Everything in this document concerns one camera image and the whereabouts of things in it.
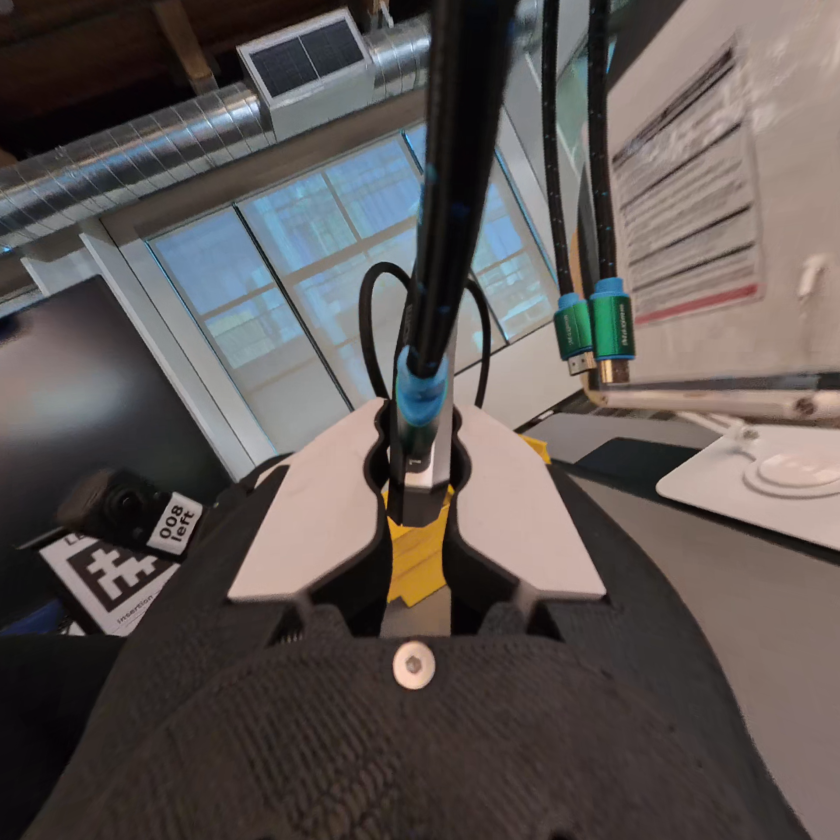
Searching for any white stand base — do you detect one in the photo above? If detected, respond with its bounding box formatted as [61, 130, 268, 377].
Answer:
[656, 423, 840, 552]

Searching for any instruction sheet display board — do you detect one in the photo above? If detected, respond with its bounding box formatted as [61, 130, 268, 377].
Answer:
[577, 0, 840, 421]

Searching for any black monitor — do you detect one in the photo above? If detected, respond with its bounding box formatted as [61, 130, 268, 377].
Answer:
[0, 276, 240, 546]

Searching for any white air vent unit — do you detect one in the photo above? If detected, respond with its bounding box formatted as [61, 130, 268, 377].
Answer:
[236, 8, 375, 142]

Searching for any silver ventilation duct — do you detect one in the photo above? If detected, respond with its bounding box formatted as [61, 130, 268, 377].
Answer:
[0, 13, 546, 253]

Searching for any blue plastic bin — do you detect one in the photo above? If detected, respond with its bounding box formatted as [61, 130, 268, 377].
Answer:
[0, 602, 67, 637]

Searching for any yellow plastic bin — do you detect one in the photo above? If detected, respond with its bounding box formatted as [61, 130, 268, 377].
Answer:
[386, 433, 553, 608]

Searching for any black flat pad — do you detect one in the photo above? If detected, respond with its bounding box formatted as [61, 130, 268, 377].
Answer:
[571, 436, 729, 490]

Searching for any black braided hdmi cable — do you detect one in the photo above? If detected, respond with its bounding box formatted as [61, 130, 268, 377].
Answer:
[541, 0, 599, 378]
[392, 0, 521, 460]
[586, 0, 637, 386]

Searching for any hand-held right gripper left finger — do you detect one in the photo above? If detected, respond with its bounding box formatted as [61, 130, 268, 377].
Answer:
[227, 397, 395, 603]

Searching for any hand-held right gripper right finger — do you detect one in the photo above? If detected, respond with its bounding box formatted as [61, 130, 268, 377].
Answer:
[445, 403, 608, 599]

